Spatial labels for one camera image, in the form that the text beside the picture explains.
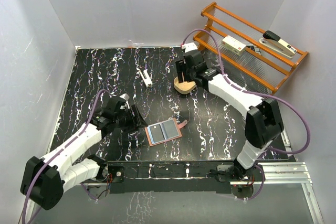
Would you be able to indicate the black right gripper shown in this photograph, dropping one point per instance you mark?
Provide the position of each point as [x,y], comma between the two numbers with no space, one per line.
[181,66]

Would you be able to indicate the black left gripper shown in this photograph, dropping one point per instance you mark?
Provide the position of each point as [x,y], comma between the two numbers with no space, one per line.
[136,121]

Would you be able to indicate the beige oval card tray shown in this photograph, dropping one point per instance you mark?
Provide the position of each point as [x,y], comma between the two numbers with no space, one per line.
[184,87]

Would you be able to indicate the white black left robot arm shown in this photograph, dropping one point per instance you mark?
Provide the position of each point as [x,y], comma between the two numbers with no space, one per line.
[46,179]

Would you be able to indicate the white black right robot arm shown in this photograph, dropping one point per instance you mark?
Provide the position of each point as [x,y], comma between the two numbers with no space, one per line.
[263,121]

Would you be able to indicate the white staple remover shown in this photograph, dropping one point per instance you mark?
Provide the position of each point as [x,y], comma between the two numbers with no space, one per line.
[145,77]

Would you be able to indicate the white red staples box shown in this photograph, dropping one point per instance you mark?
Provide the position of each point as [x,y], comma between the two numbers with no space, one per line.
[233,45]

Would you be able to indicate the orange wooden shelf rack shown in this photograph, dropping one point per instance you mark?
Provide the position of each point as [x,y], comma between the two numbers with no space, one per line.
[260,68]

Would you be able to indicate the black beige stapler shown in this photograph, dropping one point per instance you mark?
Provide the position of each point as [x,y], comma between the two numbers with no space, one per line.
[275,43]

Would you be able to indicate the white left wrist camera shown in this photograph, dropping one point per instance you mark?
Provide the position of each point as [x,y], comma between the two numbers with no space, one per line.
[125,96]

